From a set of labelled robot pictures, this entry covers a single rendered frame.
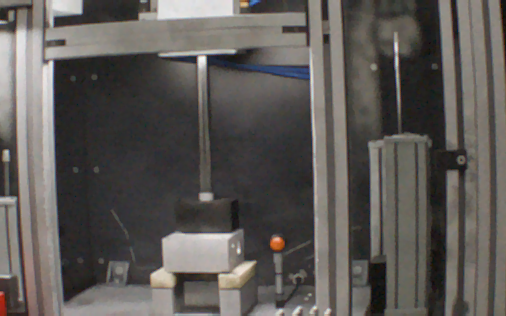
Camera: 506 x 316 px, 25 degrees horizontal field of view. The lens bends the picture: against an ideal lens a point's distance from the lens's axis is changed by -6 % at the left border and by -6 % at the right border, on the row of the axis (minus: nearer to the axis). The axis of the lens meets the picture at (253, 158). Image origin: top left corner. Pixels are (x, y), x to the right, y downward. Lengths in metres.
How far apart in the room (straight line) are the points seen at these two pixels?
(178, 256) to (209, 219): 0.09
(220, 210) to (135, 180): 0.32
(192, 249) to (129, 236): 0.36
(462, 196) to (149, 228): 0.68
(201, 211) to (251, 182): 0.25
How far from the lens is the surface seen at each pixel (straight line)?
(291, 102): 2.00
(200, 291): 1.80
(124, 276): 2.06
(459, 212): 1.57
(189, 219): 1.78
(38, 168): 1.65
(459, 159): 1.55
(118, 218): 2.07
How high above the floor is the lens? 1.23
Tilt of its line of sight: 3 degrees down
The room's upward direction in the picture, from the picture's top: 2 degrees counter-clockwise
